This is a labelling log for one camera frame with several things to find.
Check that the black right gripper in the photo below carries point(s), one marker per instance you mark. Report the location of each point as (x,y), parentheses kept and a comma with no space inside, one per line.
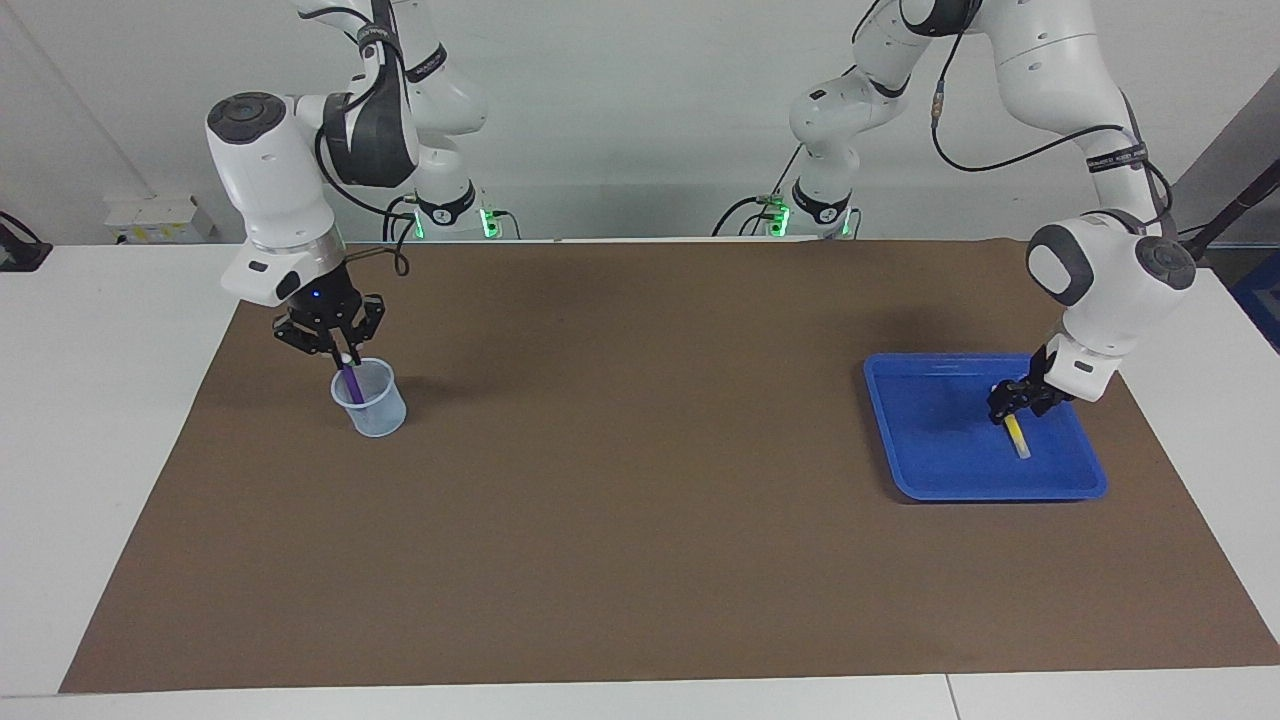
(325,305)

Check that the blue plastic tray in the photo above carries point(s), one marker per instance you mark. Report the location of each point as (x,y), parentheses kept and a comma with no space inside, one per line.
(930,450)

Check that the brown table mat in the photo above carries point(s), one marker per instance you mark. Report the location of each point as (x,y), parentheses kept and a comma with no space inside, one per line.
(640,550)

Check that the black table clamp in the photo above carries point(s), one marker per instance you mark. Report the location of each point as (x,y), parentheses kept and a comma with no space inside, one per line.
(20,255)

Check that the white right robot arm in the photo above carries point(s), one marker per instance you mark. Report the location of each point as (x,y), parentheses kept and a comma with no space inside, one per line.
(265,170)

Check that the clear plastic cup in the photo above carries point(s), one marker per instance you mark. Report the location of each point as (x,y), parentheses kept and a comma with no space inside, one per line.
(385,420)

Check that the purple pen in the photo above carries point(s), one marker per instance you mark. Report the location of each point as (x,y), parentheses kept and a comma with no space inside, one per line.
(352,385)

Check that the yellow pen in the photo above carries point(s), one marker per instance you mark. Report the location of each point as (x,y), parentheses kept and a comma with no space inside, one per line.
(1017,436)

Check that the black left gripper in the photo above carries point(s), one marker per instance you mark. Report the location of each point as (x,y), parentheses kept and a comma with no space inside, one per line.
(1042,385)

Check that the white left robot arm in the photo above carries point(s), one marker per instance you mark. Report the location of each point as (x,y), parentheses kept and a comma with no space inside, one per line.
(1110,290)

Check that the blue floor object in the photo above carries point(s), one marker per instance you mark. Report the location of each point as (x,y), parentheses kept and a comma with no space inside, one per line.
(1262,300)

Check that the black stand pole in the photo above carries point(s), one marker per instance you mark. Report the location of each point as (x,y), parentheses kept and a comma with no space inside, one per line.
(1225,215)

